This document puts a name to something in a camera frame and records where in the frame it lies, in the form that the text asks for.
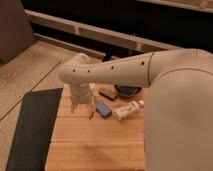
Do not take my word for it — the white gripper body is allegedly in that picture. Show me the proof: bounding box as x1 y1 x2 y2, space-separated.
69 83 94 112

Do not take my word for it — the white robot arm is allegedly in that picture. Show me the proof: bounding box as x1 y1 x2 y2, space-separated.
59 49 213 171

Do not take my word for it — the dark blue ceramic bowl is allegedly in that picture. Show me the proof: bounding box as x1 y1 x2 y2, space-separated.
115 85 142 98

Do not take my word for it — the blue rectangular sponge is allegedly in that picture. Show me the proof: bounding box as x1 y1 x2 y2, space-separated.
96 101 112 118

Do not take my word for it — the dark brown rectangular block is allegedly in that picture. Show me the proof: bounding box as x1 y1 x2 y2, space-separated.
99 88 117 100

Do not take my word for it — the white plastic bottle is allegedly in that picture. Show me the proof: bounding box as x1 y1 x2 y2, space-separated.
113 100 144 120

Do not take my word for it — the black floor mat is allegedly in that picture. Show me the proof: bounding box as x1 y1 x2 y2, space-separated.
5 88 62 171

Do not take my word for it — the brown cabinet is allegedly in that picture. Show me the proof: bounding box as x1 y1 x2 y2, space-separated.
0 0 36 64

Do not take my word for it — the white shelf rail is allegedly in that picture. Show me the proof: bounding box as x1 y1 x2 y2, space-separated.
25 10 179 53

